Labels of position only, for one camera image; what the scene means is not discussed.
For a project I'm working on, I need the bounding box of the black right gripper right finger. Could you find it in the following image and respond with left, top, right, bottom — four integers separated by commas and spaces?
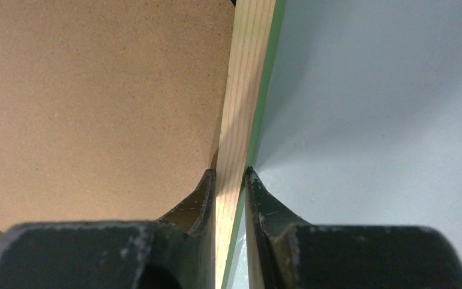
244, 168, 462, 288

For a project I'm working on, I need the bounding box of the wooden picture frame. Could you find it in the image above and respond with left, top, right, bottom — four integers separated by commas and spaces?
0, 0, 288, 289

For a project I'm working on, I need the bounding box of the brown cardboard backing board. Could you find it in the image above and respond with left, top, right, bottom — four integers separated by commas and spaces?
0, 1, 235, 232

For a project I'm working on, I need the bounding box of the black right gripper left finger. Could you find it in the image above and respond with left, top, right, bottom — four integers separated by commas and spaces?
0, 169, 217, 288

